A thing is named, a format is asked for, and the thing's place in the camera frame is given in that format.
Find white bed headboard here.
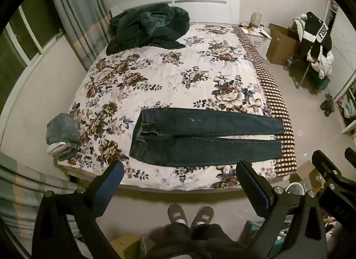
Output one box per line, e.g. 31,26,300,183
111,0,240,24

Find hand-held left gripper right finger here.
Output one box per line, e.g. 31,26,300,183
236,160,328,259

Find small cardboard box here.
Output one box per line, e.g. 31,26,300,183
289,160,326,195

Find folded white striped cloth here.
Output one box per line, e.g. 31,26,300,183
47,142,67,157

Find window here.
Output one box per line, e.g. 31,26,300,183
0,0,63,115

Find yellow box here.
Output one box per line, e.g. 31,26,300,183
110,234,142,259

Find folded light blue jeans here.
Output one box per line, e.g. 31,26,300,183
46,113,81,161

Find brown checked bed sheet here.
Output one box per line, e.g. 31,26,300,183
236,25,297,179

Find person's left grey slipper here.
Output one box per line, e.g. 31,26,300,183
167,203,187,226

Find floral printed blanket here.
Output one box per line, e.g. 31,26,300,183
58,22,279,191

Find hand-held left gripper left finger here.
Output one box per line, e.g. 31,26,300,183
32,160,125,259

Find dark blue jeans pants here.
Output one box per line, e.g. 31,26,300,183
129,108,285,168

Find person's grey slipper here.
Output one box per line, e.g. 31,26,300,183
190,205,215,227
167,203,187,226

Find person's right grey slipper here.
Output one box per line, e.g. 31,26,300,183
190,205,215,227

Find white table lamp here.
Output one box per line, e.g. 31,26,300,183
250,12,263,28

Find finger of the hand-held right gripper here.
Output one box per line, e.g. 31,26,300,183
311,150,343,183
344,147,356,166

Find person's dark fleece pants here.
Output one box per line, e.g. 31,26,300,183
143,221,248,259

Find large cardboard box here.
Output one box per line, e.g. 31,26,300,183
265,23,302,66

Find green slippers pair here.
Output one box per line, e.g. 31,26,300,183
320,93,336,117

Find dark green fleece blanket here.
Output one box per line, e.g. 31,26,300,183
106,4,191,55

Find white nightstand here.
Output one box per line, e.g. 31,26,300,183
241,24,272,47

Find grey green striped curtain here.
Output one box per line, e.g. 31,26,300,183
46,0,112,72

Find black and white jacket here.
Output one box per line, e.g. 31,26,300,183
300,11,333,62

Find chair with clothes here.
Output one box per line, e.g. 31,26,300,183
288,11,334,90

